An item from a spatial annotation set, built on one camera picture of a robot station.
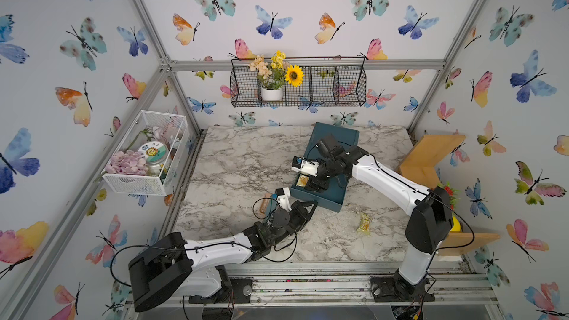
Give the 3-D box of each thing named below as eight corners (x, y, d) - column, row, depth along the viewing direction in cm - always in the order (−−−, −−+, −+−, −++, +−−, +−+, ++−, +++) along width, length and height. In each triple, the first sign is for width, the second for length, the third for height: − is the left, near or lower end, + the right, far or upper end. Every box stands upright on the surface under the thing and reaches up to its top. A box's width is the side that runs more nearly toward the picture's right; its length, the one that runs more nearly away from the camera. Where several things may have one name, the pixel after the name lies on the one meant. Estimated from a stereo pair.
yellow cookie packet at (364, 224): (357, 231, 89) (359, 228, 86) (359, 216, 93) (361, 213, 90) (367, 234, 88) (370, 231, 85) (369, 219, 92) (372, 216, 89)
